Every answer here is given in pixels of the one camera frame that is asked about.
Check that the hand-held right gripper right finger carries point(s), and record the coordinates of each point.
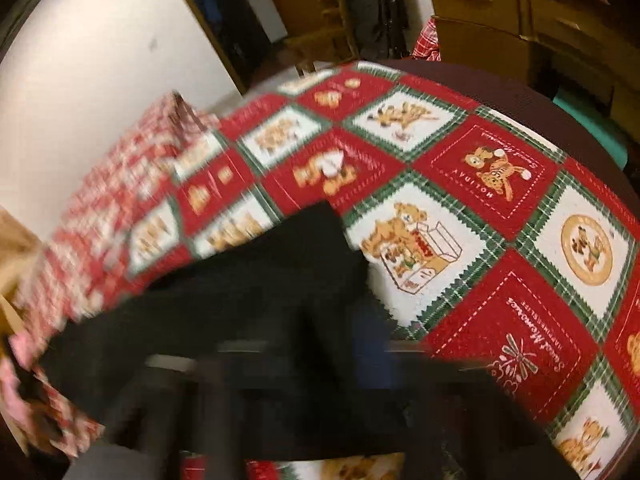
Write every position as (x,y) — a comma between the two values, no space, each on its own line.
(372,345)

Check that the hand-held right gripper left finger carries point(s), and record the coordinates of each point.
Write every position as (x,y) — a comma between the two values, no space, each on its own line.
(217,410)

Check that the black pants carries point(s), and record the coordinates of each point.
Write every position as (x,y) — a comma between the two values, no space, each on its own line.
(260,300)

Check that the red printed bear blanket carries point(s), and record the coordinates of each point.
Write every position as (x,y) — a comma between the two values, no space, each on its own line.
(475,220)

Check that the red plaid cloth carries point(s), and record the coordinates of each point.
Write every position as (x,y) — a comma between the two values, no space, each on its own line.
(429,42)

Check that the teal object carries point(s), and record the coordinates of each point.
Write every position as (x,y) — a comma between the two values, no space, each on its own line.
(590,125)

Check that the wooden chair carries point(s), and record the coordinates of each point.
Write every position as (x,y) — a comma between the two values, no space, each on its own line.
(325,30)

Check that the black bag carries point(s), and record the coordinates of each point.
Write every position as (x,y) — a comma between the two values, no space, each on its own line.
(372,5)

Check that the wooden dresser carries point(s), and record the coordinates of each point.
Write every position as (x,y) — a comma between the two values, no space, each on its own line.
(480,15)

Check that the wooden door frame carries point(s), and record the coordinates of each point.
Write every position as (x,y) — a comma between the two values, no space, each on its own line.
(205,20)

